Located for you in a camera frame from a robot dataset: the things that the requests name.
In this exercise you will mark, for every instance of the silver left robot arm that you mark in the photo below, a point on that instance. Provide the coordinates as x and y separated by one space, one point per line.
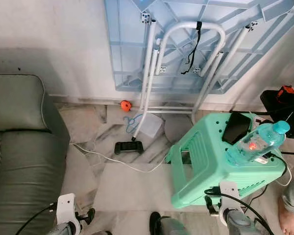
63 229

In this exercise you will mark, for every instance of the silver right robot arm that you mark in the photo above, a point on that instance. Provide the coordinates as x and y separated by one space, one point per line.
237 223

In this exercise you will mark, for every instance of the green leather sofa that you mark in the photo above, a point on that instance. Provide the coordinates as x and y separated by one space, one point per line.
24 176

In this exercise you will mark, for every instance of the mint green plastic stool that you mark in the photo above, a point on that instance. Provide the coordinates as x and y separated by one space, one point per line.
206 171

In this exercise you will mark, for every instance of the robot right leg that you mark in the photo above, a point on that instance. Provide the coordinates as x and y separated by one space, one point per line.
171 226

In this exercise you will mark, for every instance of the white power adapter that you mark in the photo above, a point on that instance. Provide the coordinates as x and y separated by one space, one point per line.
262 159

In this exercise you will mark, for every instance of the clear blue water bottle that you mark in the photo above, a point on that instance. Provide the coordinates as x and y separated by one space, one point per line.
252 146

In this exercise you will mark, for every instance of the person leg grey trousers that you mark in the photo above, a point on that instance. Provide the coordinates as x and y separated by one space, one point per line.
293 196

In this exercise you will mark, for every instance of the black phone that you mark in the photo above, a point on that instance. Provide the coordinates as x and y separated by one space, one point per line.
236 128

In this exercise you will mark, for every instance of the black game controller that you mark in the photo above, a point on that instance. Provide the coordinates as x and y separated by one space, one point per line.
128 147

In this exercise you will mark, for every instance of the translucent white plastic box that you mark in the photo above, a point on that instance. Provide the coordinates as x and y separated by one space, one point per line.
154 126

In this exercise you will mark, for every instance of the blue clothes hanger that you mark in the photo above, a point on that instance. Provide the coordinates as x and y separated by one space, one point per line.
131 122

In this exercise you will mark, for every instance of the black case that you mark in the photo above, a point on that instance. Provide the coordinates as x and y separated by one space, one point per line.
289 117

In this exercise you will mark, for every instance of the orange tape measure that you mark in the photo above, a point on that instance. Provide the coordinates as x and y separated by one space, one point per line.
125 105

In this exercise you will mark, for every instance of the orange and black tool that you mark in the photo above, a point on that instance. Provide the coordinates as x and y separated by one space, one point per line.
286 93

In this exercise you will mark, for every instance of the light blue folding table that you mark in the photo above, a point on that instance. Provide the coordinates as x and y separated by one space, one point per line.
137 49

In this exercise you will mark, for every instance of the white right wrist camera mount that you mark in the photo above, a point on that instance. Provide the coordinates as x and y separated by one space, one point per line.
229 195

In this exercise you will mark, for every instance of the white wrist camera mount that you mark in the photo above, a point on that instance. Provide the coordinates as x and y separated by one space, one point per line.
229 195
65 208

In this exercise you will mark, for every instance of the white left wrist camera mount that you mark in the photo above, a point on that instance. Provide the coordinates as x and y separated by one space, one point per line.
65 208

